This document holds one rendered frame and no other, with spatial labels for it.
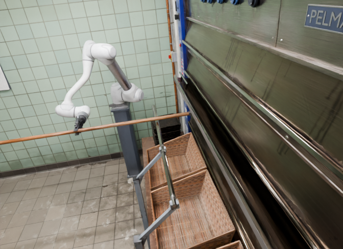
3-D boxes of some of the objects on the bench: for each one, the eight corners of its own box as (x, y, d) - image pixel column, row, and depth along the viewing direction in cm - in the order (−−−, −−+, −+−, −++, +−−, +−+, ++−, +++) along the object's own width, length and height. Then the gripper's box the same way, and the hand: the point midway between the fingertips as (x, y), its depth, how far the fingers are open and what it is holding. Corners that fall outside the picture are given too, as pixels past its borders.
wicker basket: (208, 193, 197) (207, 167, 183) (236, 258, 148) (238, 230, 134) (151, 204, 191) (146, 179, 178) (160, 276, 142) (154, 249, 129)
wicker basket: (193, 153, 247) (191, 131, 233) (208, 192, 197) (207, 167, 184) (147, 160, 242) (143, 139, 229) (151, 202, 193) (147, 177, 180)
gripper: (83, 109, 200) (77, 123, 179) (88, 126, 208) (83, 140, 187) (74, 111, 200) (68, 124, 179) (79, 127, 207) (74, 142, 187)
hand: (76, 130), depth 186 cm, fingers closed on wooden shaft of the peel, 3 cm apart
